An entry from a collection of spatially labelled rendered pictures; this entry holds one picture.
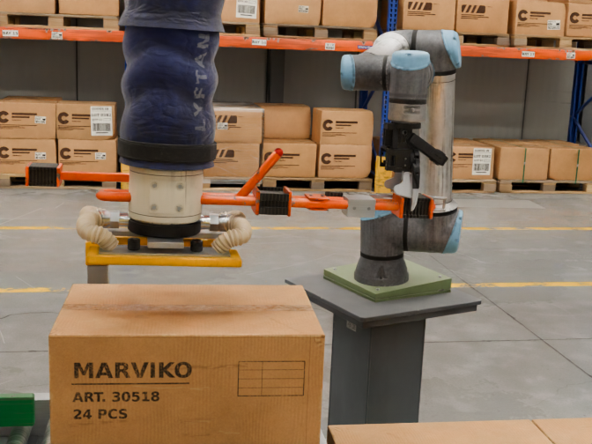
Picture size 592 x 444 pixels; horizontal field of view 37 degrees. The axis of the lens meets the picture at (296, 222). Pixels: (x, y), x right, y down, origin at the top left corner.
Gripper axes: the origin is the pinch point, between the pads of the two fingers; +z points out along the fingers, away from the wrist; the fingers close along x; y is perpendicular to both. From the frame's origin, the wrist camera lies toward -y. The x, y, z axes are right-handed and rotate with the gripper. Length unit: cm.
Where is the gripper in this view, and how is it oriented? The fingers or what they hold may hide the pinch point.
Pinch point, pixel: (409, 203)
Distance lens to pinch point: 217.6
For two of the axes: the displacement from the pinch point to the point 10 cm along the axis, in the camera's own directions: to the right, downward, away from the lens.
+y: -9.9, -0.1, -1.6
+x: 1.5, 2.0, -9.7
